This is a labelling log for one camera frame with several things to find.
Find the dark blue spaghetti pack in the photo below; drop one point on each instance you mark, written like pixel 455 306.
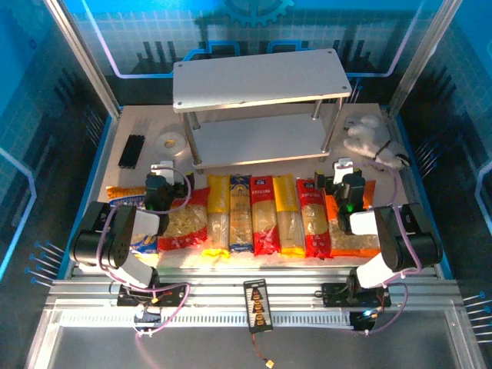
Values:
pixel 241 215

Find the red spaghetti bag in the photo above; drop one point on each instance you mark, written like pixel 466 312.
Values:
pixel 263 215
pixel 313 219

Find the blue table border strip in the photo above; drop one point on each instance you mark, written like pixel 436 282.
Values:
pixel 100 153

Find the white plush toy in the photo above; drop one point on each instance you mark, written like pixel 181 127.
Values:
pixel 363 132

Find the yellow spaghetti bag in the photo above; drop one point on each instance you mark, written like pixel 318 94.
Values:
pixel 286 200
pixel 217 200

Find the aluminium front rail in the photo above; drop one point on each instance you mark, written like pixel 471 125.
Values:
pixel 215 294

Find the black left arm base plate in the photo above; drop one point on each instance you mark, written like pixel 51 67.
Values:
pixel 178 298

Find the black control board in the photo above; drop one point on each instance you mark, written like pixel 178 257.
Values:
pixel 258 307

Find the blue orange macaroni bag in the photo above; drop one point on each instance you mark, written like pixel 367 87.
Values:
pixel 123 192

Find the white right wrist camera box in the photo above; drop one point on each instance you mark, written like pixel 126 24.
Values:
pixel 342 166

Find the orange pasta bag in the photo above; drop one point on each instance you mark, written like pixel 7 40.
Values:
pixel 346 246

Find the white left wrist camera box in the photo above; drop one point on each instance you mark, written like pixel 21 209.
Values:
pixel 161 167

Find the wide red pasta bag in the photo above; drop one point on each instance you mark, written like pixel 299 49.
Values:
pixel 184 227

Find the aluminium frame post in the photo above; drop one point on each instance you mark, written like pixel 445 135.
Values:
pixel 423 57
pixel 84 57

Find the white two-tier shelf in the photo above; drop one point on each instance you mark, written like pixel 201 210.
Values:
pixel 261 77

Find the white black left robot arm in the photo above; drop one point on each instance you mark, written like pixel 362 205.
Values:
pixel 96 238

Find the white tape roll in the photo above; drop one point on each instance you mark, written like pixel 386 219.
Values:
pixel 161 145

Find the black ribbed bar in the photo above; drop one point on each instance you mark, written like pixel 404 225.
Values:
pixel 131 151

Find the small black electronics box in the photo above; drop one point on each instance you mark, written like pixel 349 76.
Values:
pixel 361 323

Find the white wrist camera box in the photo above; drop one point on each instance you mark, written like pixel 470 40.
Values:
pixel 161 167
pixel 342 166

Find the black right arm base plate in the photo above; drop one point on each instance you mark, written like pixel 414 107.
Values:
pixel 332 296

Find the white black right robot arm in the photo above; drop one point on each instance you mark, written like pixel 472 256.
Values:
pixel 403 246

